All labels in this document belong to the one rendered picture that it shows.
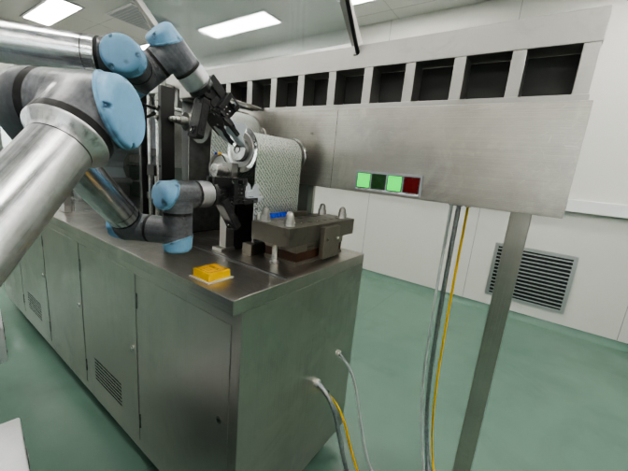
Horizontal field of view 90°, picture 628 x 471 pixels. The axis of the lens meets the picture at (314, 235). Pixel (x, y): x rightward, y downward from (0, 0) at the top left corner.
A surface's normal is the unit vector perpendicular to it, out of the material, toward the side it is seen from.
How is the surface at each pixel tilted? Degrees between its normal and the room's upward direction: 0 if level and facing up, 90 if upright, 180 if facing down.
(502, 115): 90
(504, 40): 90
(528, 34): 90
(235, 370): 90
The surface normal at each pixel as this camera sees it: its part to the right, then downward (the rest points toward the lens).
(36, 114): -0.12, 0.18
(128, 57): 0.25, 0.23
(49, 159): 0.74, -0.31
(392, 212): -0.58, 0.12
